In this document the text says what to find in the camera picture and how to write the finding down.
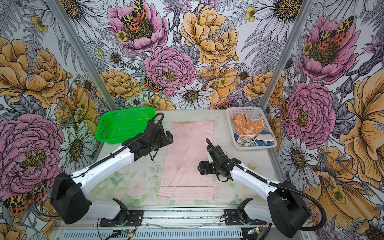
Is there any pink towel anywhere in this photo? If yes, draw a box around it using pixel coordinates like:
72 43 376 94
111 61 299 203
158 121 214 201

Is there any white plastic basket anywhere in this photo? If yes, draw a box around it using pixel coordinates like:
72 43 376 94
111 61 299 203
226 107 278 152

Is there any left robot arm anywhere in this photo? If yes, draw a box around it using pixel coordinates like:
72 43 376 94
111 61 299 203
50 122 174 226

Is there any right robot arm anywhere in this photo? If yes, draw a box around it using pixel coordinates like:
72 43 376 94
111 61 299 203
198 143 311 238

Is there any green plastic basket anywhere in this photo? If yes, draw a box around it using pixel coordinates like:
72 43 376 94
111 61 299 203
96 107 156 145

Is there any orange patterned towel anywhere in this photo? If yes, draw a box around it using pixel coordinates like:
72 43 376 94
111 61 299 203
230 113 265 139

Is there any blue white patterned towel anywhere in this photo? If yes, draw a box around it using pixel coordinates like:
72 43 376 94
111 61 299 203
234 130 275 147

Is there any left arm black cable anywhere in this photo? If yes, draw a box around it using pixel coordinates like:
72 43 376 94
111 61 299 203
71 112 165 178

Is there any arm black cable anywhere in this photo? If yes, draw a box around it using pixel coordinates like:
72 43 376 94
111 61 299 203
71 112 165 178
205 137 327 232

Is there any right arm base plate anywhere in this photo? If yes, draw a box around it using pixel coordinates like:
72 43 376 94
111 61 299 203
221 209 267 226

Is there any aluminium front rail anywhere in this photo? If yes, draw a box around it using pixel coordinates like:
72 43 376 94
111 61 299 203
55 205 269 231

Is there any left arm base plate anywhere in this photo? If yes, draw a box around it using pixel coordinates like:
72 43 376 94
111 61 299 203
99 210 144 227

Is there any left aluminium frame post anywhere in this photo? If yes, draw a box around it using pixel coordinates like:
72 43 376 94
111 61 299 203
47 1 119 111

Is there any aluminium frame post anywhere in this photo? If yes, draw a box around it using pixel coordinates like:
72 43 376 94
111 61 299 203
47 1 119 111
259 0 316 110

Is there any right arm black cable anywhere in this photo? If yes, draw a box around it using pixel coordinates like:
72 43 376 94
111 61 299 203
205 137 327 232

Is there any white ventilated cable duct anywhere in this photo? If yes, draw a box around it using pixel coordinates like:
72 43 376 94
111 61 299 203
57 228 243 240

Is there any right aluminium frame post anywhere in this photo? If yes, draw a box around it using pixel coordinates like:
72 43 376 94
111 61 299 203
259 0 316 110

